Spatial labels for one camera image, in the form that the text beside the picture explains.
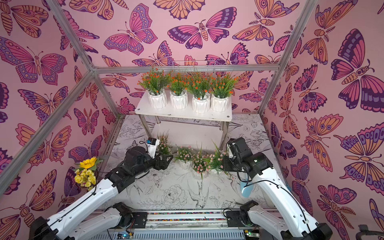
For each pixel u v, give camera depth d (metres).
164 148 0.85
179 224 0.73
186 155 0.81
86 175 0.65
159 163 0.66
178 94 0.72
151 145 0.66
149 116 0.75
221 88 0.64
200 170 0.74
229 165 0.64
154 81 0.68
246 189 0.83
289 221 0.38
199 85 0.64
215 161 0.68
